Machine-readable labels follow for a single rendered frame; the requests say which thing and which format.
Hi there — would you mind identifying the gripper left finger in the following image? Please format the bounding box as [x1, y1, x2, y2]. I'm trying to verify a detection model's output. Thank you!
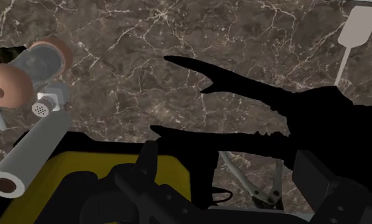
[63, 140, 211, 224]

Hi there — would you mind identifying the yellow flat tray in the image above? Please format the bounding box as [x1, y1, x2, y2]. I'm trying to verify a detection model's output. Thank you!
[0, 150, 192, 224]

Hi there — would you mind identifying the white paper towel roll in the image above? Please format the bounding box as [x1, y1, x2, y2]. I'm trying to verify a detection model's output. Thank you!
[0, 109, 73, 199]

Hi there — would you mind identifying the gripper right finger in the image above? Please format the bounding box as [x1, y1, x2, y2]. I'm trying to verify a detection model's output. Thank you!
[291, 150, 372, 224]

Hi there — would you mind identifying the small white perforated shaker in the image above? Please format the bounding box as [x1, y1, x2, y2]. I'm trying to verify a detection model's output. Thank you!
[31, 83, 71, 118]

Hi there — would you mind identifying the copper and grey round appliance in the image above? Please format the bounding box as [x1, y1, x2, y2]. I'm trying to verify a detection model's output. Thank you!
[0, 36, 74, 132]

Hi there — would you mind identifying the white spatula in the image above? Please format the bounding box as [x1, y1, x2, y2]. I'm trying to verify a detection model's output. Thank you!
[334, 5, 372, 88]

